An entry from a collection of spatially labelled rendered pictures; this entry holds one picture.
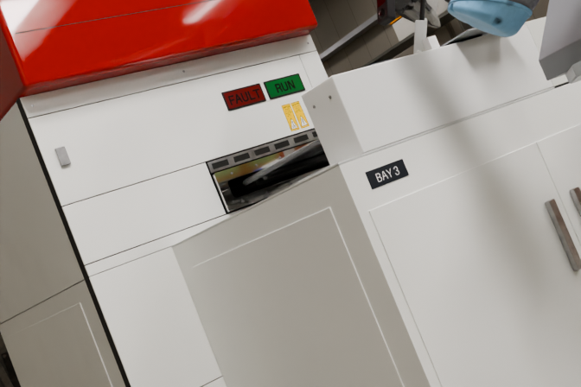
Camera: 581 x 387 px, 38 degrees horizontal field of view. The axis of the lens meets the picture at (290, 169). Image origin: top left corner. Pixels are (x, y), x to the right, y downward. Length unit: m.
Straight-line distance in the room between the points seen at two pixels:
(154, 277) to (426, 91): 0.71
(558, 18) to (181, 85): 0.89
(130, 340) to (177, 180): 0.38
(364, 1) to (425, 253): 9.08
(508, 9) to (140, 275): 0.95
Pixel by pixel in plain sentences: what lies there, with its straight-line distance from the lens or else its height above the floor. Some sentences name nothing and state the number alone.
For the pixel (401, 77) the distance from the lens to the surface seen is 1.52.
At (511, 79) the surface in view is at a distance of 1.73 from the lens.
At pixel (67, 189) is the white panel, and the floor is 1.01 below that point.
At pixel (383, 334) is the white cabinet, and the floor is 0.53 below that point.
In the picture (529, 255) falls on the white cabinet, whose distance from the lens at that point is 1.61.
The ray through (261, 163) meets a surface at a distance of 2.04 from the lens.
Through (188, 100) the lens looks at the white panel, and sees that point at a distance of 2.01.
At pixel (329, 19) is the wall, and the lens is 10.97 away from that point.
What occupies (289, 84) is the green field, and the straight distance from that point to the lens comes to 2.18.
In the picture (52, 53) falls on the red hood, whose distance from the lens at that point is 1.87.
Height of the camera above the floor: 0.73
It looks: 4 degrees up
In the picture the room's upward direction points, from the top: 22 degrees counter-clockwise
